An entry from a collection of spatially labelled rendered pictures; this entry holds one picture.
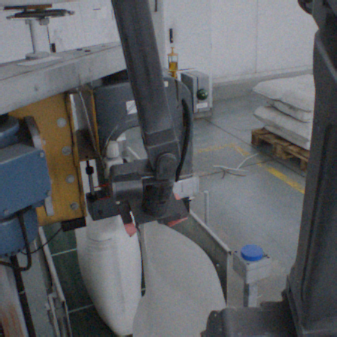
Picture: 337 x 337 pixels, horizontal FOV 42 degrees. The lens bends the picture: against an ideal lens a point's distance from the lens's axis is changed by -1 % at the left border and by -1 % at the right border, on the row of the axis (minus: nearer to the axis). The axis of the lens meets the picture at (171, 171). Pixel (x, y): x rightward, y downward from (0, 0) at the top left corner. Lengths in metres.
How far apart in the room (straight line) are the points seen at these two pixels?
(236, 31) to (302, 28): 1.03
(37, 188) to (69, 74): 0.24
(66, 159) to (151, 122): 0.33
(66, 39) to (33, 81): 2.95
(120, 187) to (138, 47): 0.27
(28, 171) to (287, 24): 5.69
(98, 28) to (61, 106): 2.83
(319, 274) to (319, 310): 0.07
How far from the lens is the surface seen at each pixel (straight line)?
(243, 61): 5.97
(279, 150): 4.02
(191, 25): 4.88
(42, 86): 0.84
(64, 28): 3.76
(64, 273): 2.04
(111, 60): 1.01
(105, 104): 1.02
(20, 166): 0.76
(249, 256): 1.24
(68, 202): 1.09
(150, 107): 0.77
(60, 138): 1.03
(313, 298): 0.43
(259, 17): 6.02
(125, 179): 0.84
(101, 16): 3.82
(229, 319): 0.52
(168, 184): 0.85
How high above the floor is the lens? 1.57
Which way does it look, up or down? 24 degrees down
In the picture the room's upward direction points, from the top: 3 degrees counter-clockwise
